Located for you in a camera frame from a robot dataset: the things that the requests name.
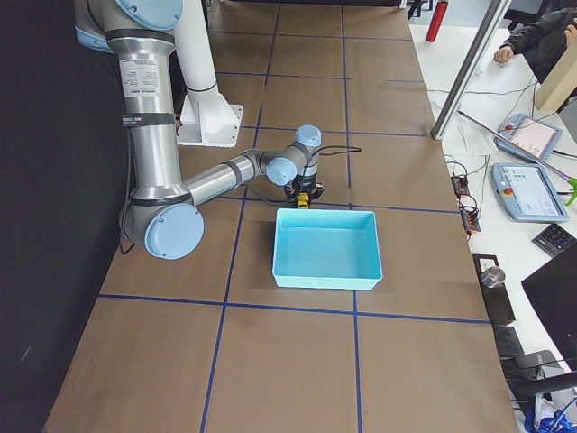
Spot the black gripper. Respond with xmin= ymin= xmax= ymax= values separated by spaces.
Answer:
xmin=283 ymin=176 xmax=325 ymax=198

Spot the yellow beetle toy car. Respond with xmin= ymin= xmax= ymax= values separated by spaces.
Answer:
xmin=296 ymin=192 xmax=311 ymax=209

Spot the person forearm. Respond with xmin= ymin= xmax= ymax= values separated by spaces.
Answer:
xmin=499 ymin=7 xmax=576 ymax=83

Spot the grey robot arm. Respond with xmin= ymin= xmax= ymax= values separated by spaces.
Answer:
xmin=74 ymin=1 xmax=323 ymax=260

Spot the light blue plastic bin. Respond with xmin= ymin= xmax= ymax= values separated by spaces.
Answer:
xmin=272 ymin=208 xmax=383 ymax=290

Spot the far orange power strip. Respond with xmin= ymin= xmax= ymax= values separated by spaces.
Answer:
xmin=451 ymin=174 xmax=470 ymax=198

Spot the orange power strip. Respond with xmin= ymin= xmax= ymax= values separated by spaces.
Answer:
xmin=451 ymin=174 xmax=470 ymax=198
xmin=459 ymin=204 xmax=481 ymax=235

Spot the near orange power strip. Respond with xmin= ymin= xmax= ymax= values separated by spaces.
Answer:
xmin=459 ymin=204 xmax=481 ymax=235

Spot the silver metal cup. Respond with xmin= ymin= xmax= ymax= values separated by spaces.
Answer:
xmin=480 ymin=266 xmax=506 ymax=289

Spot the red cylinder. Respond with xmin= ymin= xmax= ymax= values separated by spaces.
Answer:
xmin=425 ymin=0 xmax=449 ymax=42

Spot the near blue teach pendant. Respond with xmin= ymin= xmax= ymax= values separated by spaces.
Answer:
xmin=490 ymin=162 xmax=570 ymax=223

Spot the blue teach pendant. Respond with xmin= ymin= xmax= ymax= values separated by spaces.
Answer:
xmin=498 ymin=114 xmax=563 ymax=161
xmin=490 ymin=162 xmax=570 ymax=223

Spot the far blue teach pendant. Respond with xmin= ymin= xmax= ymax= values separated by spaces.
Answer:
xmin=498 ymin=114 xmax=563 ymax=161

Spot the person hand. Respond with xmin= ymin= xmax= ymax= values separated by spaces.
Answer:
xmin=493 ymin=45 xmax=515 ymax=64

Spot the black calculator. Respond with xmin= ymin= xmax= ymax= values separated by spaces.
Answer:
xmin=532 ymin=224 xmax=576 ymax=257

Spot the black monitor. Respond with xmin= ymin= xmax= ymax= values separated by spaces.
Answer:
xmin=522 ymin=244 xmax=577 ymax=371

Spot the wooden board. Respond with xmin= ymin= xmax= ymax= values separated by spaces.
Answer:
xmin=534 ymin=23 xmax=576 ymax=112

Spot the right black braided cable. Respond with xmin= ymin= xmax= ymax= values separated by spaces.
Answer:
xmin=245 ymin=144 xmax=363 ymax=204

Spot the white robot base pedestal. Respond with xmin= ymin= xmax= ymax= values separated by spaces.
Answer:
xmin=174 ymin=1 xmax=243 ymax=148

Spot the aluminium frame post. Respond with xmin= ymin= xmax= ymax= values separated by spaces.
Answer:
xmin=431 ymin=0 xmax=510 ymax=140

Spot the green handled reacher grabber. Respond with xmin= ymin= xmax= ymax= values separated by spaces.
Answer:
xmin=455 ymin=109 xmax=577 ymax=205

